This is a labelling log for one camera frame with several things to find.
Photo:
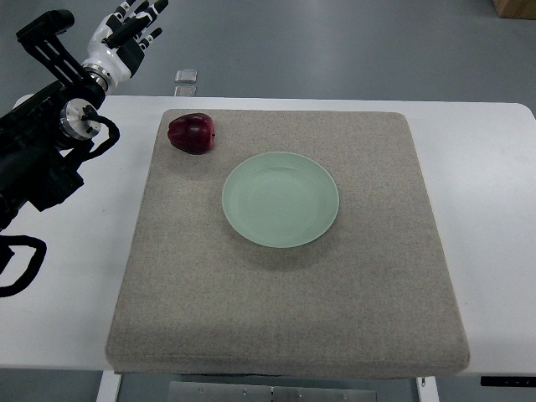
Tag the clear floor plate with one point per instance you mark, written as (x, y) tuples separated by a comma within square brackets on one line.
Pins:
[(186, 76), (185, 91)]

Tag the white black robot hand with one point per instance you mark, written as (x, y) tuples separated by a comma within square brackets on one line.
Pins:
[(118, 46)]

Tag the white table leg right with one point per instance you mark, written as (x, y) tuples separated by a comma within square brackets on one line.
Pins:
[(427, 389)]

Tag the clear floor plate near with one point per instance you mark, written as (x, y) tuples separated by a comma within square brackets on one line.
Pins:
[(185, 91)]

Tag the cardboard box corner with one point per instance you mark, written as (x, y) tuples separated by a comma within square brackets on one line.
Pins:
[(516, 9)]

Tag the black table control panel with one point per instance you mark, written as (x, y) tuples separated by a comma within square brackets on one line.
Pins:
[(508, 381)]

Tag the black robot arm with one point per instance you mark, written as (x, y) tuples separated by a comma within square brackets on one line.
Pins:
[(45, 139)]

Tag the white table leg left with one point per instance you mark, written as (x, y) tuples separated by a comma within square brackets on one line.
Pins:
[(109, 388)]

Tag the white table leg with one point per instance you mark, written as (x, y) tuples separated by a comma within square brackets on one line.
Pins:
[(109, 388), (427, 389)]

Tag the red apple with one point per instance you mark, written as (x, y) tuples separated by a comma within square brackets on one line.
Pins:
[(192, 133)]

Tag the light green plate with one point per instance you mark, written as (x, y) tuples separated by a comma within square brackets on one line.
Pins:
[(280, 200)]

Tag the beige fabric mat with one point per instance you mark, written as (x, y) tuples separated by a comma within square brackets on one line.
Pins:
[(371, 298)]

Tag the clear floor plate far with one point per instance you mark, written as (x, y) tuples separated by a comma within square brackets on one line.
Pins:
[(186, 76)]

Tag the metal table base plate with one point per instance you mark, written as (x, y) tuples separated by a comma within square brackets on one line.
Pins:
[(190, 391)]

